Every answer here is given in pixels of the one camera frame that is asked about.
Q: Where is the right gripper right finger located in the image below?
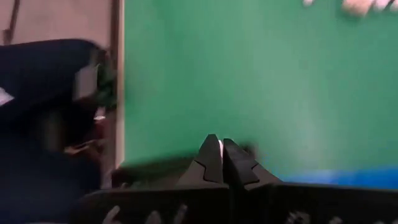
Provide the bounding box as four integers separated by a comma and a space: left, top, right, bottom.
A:
223, 138, 398, 224

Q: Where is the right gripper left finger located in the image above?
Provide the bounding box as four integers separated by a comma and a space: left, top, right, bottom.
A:
70, 133, 231, 224

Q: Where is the blue plastic basket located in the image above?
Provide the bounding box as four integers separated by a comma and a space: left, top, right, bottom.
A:
279, 167, 398, 190

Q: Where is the dark blue office chair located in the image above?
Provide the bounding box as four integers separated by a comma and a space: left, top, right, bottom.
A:
0, 39, 108, 224

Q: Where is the grey camera box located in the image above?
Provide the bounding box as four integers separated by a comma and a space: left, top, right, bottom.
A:
72, 49, 118, 108

